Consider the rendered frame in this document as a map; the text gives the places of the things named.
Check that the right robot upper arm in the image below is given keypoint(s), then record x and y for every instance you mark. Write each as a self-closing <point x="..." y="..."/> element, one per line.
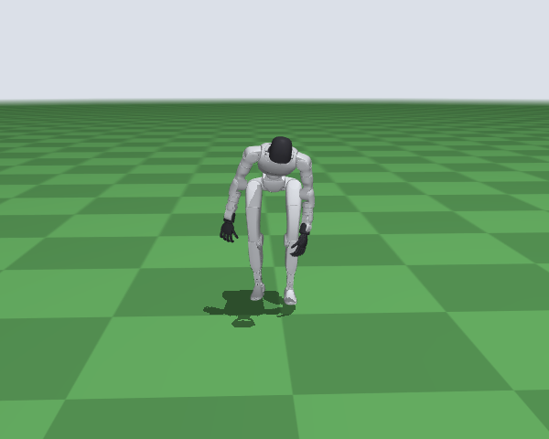
<point x="250" y="156"/>

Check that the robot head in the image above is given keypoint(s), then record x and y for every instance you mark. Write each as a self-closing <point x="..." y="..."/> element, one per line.
<point x="280" y="150"/>

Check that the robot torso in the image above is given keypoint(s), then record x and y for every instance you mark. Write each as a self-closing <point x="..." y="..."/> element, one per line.
<point x="274" y="173"/>

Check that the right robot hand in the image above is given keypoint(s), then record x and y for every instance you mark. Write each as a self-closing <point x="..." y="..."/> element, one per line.
<point x="228" y="228"/>

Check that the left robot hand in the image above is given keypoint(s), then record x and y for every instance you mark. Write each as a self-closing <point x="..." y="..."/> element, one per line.
<point x="302" y="241"/>

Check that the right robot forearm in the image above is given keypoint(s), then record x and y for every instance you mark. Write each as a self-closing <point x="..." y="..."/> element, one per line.
<point x="233" y="199"/>

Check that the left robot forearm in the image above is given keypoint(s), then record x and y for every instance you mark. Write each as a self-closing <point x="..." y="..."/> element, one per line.
<point x="307" y="214"/>

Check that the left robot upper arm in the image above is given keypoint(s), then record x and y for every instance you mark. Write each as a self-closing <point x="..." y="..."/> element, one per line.
<point x="304" y="165"/>

